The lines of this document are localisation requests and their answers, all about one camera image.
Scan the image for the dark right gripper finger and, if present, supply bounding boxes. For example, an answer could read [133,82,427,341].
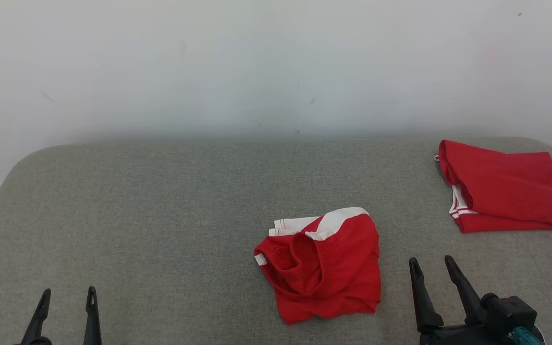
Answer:
[444,255,486,326]
[408,257,445,333]

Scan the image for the teal right camera cable plug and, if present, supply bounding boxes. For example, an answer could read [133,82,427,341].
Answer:
[508,327,546,345]

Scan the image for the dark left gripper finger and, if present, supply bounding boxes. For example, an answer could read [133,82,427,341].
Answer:
[82,286,103,345]
[19,288,53,345]

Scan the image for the red basketball jersey number 23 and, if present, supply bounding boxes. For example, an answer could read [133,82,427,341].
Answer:
[434,139,552,234]

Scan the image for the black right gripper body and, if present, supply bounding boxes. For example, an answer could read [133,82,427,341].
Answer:
[418,322,512,345]

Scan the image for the red shorts with white stripe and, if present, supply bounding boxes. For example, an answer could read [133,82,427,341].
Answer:
[253,207,382,326]

